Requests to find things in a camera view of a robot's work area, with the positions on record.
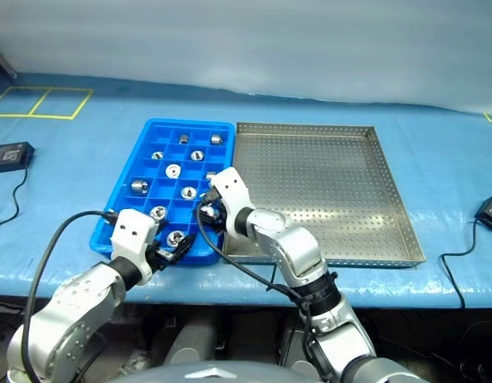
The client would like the black power adapter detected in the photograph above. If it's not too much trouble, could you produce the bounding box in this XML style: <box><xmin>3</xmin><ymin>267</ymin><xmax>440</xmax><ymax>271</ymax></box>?
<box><xmin>0</xmin><ymin>141</ymin><xmax>36</xmax><ymax>174</ymax></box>
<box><xmin>474</xmin><ymin>194</ymin><xmax>492</xmax><ymax>236</ymax></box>

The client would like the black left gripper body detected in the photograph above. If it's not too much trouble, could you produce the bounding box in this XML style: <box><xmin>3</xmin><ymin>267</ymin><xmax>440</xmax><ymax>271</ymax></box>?
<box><xmin>144</xmin><ymin>249</ymin><xmax>171</xmax><ymax>275</ymax></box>

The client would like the blue plastic compartment tray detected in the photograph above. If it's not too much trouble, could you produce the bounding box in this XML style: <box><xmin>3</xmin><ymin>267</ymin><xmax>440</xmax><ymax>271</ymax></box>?
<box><xmin>89</xmin><ymin>117</ymin><xmax>235</xmax><ymax>267</ymax></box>

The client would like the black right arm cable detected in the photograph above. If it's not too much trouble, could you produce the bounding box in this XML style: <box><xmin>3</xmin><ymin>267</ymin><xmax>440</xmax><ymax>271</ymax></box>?
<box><xmin>195</xmin><ymin>190</ymin><xmax>330</xmax><ymax>376</ymax></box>

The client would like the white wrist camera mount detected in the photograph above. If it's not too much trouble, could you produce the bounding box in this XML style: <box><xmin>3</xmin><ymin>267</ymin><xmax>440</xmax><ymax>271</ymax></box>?
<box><xmin>209</xmin><ymin>166</ymin><xmax>255</xmax><ymax>237</ymax></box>
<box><xmin>109</xmin><ymin>208</ymin><xmax>161</xmax><ymax>276</ymax></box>

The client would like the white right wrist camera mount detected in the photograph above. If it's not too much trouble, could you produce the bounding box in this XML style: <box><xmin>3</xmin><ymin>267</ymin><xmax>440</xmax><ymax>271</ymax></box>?
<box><xmin>209</xmin><ymin>166</ymin><xmax>255</xmax><ymax>237</ymax></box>

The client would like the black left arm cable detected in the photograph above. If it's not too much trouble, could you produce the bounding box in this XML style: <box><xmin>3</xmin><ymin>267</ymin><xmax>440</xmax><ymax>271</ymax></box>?
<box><xmin>21</xmin><ymin>210</ymin><xmax>120</xmax><ymax>383</ymax></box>

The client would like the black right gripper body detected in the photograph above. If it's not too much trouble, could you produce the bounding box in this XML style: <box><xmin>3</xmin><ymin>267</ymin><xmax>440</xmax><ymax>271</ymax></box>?
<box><xmin>215</xmin><ymin>199</ymin><xmax>230</xmax><ymax>236</ymax></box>

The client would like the black adapter cable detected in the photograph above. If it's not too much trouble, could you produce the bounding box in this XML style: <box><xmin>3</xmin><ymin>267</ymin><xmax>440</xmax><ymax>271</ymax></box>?
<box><xmin>0</xmin><ymin>166</ymin><xmax>30</xmax><ymax>231</ymax></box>
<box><xmin>440</xmin><ymin>218</ymin><xmax>480</xmax><ymax>310</ymax></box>

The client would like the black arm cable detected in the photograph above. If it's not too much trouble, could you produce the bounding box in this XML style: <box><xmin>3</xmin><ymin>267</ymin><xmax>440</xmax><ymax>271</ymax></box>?
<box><xmin>195</xmin><ymin>190</ymin><xmax>330</xmax><ymax>376</ymax></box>
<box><xmin>21</xmin><ymin>210</ymin><xmax>120</xmax><ymax>383</ymax></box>

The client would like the grey rounded cylinder shape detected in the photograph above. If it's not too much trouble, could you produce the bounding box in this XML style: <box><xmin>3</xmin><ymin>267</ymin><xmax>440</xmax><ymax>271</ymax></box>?
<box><xmin>163</xmin><ymin>318</ymin><xmax>219</xmax><ymax>366</ymax></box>

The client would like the perforated steel tray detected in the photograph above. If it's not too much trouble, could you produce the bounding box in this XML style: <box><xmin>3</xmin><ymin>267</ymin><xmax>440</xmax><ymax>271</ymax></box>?
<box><xmin>222</xmin><ymin>121</ymin><xmax>426</xmax><ymax>269</ymax></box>

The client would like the dark metal frame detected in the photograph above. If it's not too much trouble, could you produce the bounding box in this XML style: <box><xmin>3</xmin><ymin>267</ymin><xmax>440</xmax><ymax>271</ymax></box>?
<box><xmin>0</xmin><ymin>39</ymin><xmax>18</xmax><ymax>80</ymax></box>

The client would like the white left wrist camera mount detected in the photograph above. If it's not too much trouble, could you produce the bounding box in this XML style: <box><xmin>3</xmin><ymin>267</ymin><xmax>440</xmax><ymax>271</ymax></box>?
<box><xmin>109</xmin><ymin>208</ymin><xmax>161</xmax><ymax>276</ymax></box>

